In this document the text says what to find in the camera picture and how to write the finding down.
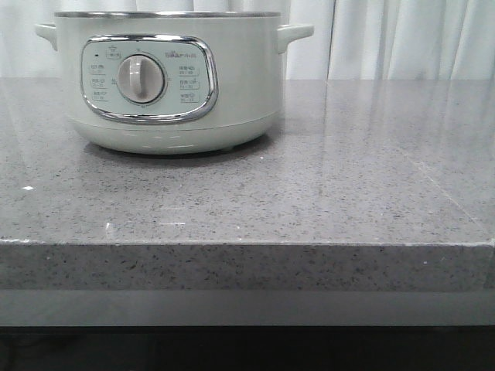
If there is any pale green electric pot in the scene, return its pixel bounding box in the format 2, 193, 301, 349
35, 11, 314, 155

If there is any white curtain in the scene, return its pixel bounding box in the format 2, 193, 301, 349
1, 1, 494, 80

